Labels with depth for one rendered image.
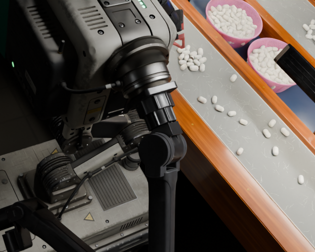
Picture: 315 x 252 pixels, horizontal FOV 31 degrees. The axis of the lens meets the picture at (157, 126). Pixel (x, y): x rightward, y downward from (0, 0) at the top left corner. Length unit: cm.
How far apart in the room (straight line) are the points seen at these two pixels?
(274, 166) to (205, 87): 41
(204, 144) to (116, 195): 40
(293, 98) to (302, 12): 51
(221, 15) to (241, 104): 51
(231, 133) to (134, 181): 43
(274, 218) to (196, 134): 41
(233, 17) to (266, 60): 27
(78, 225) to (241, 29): 114
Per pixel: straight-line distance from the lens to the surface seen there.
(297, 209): 210
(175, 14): 205
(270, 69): 246
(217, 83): 229
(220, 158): 204
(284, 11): 278
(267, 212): 200
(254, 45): 251
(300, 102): 251
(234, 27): 256
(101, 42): 126
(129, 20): 133
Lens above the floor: 235
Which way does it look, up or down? 51 degrees down
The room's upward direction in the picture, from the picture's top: 25 degrees clockwise
